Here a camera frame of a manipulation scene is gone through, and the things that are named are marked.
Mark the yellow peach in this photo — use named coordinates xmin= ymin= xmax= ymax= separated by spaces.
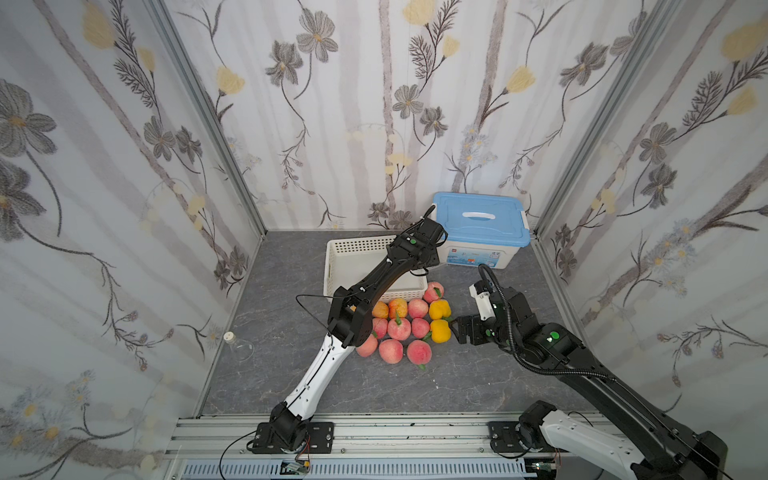
xmin=430 ymin=319 xmax=452 ymax=344
xmin=428 ymin=299 xmax=452 ymax=320

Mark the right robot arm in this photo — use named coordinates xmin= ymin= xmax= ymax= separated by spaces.
xmin=451 ymin=264 xmax=728 ymax=479

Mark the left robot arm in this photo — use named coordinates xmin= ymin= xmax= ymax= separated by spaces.
xmin=264 ymin=214 xmax=447 ymax=452

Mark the white perforated plastic basket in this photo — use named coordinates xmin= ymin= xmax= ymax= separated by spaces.
xmin=323 ymin=235 xmax=428 ymax=303

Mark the pink peach upper row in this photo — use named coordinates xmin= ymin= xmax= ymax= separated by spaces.
xmin=408 ymin=299 xmax=429 ymax=318

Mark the pink peach with leaf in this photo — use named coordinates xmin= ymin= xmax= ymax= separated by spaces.
xmin=387 ymin=318 xmax=412 ymax=341

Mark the orange wrinkled peach right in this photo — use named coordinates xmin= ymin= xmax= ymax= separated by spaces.
xmin=388 ymin=298 xmax=408 ymax=319

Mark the blue lidded storage box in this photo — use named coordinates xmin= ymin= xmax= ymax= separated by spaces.
xmin=431 ymin=192 xmax=531 ymax=269

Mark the orange wrinkled peach middle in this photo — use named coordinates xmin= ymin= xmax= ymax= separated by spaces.
xmin=372 ymin=301 xmax=389 ymax=319

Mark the glass flask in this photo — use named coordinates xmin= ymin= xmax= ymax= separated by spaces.
xmin=223 ymin=331 xmax=254 ymax=363

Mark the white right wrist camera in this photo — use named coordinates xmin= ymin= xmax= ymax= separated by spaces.
xmin=469 ymin=281 xmax=495 ymax=322

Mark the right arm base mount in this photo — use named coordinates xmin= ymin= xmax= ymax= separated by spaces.
xmin=487 ymin=421 xmax=555 ymax=456

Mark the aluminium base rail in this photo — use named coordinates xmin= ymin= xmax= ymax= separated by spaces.
xmin=161 ymin=412 xmax=673 ymax=480

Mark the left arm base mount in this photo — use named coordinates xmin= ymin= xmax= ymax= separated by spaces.
xmin=246 ymin=421 xmax=335 ymax=455

